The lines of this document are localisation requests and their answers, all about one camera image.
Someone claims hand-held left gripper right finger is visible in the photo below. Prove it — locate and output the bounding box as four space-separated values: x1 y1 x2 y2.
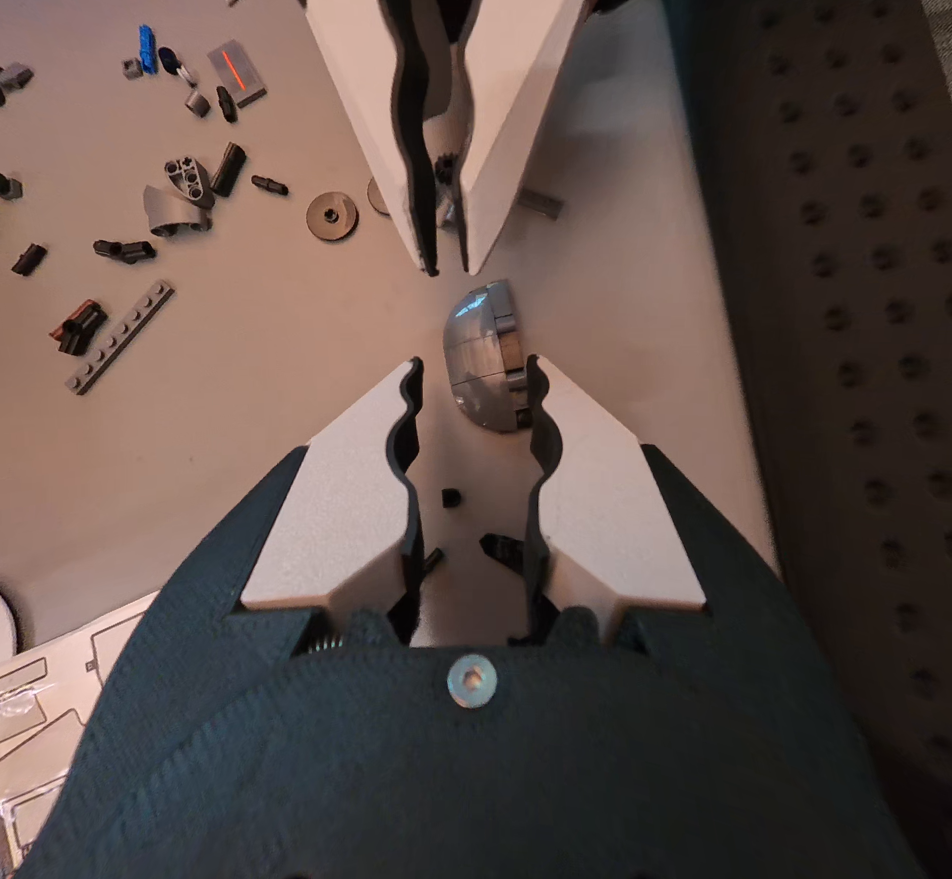
523 354 708 647

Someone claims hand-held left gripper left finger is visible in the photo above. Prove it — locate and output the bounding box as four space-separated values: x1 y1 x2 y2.
239 357 426 647

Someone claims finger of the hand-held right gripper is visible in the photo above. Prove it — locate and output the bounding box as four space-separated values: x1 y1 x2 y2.
296 0 443 279
458 0 594 278

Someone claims dark grey domed lego assembly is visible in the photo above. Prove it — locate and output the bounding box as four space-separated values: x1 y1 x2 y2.
442 279 533 434

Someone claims grey lego tile red stripe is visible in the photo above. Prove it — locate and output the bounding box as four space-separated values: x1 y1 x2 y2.
208 40 269 109

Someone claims black and grey lego linkage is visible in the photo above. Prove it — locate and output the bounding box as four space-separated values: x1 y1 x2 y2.
479 533 531 575

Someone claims dark blue and white lego piece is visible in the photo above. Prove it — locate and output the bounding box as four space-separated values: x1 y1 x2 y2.
158 46 198 88

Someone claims black lego tube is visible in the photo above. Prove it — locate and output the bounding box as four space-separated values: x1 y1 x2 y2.
210 143 248 197

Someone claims grey triangular lego liftarm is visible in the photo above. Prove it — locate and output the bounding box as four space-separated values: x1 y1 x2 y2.
164 156 217 209

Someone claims light grey curved lego panel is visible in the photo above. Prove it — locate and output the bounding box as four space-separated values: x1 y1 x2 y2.
143 186 213 236

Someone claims long grey studded lego plate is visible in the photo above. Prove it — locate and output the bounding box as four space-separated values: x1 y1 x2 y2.
65 280 177 397

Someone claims black and red lego connector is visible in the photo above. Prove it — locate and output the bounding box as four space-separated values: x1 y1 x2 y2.
50 299 109 357

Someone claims sticker sheet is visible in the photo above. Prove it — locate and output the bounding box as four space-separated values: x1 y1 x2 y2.
0 589 161 873

